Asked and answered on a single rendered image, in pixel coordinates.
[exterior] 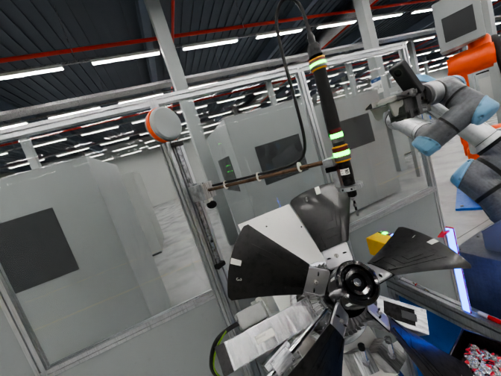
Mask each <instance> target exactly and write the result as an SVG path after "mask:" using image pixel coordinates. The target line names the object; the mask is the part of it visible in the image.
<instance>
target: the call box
mask: <svg viewBox="0 0 501 376"><path fill-rule="evenodd" d="M390 238H391V235H390V236H389V235H386V234H380V233H378V232H377V233H375V234H373V235H371V236H369V237H367V238H366V240H367V243H368V247H369V251H370V254H372V255H374V256H375V254H376V253H377V252H378V251H379V250H380V249H381V248H382V247H383V246H384V244H386V243H387V241H388V240H389V239H390Z"/></svg>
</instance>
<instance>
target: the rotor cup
mask: <svg viewBox="0 0 501 376"><path fill-rule="evenodd" d="M333 277H334V279H335V280H333V281H332V282H330V280H331V279H332V278H333ZM354 278H358V279H360V280H361V282H362V284H361V286H357V285H355V284H354V282H353V280H354ZM379 294H380V284H379V279H378V277H377V276H376V274H375V273H374V271H373V270H372V269H371V268H370V267H369V266H367V265H366V264H364V263H362V262H359V261H357V260H348V261H344V262H343V263H341V264H340V265H339V266H338V267H337V268H335V269H333V270H331V271H330V276H329V280H328V283H327V288H326V291H325V294H324V296H320V299H321V301H322V303H323V304H324V306H325V307H326V308H327V309H328V310H329V311H330V312H332V311H333V307H334V303H335V301H337V302H339V304H340V305H341V306H342V307H343V308H344V310H345V311H346V313H347V314H348V316H349V319H351V318H354V317H357V316H359V315H360V314H361V313H362V312H363V311H364V310H365V308H366V307H368V306H371V305H372V304H374V303H375V302H376V300H377V299H378V297H379ZM349 303H351V304H352V305H351V306H349V307H347V306H345V305H346V304H349Z"/></svg>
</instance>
